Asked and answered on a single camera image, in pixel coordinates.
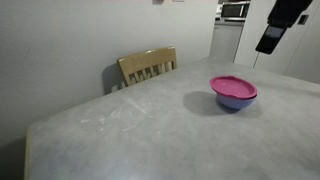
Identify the microwave oven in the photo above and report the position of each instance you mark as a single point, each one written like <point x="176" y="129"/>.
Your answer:
<point x="233" y="10"/>

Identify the black wall panel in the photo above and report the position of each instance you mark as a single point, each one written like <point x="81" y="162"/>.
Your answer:
<point x="302" y="19"/>

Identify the blue plastic bowl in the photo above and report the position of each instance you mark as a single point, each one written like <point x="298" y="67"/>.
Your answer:
<point x="235" y="102"/>

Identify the wooden chair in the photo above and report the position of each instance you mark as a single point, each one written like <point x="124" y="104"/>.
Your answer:
<point x="146" y="58"/>

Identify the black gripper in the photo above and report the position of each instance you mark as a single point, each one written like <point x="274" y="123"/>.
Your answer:
<point x="288" y="11"/>

